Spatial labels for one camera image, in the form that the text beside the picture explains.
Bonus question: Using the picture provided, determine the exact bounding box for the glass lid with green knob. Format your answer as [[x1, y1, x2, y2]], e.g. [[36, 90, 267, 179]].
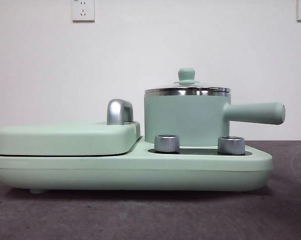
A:
[[144, 68, 232, 96]]

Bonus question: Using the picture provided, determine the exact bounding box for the green griddle cover, silver handle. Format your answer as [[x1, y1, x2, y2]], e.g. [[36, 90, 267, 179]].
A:
[[0, 98, 142, 157]]

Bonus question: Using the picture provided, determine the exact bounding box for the mint green pot with handle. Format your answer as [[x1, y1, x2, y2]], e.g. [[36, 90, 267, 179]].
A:
[[143, 90, 287, 148]]

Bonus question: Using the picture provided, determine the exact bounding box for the silver control knob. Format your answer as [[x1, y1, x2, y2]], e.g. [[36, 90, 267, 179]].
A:
[[217, 136, 246, 155], [154, 134, 181, 153]]

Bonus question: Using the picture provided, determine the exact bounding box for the mint green breakfast maker base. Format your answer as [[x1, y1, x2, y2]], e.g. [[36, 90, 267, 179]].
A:
[[0, 134, 274, 195]]

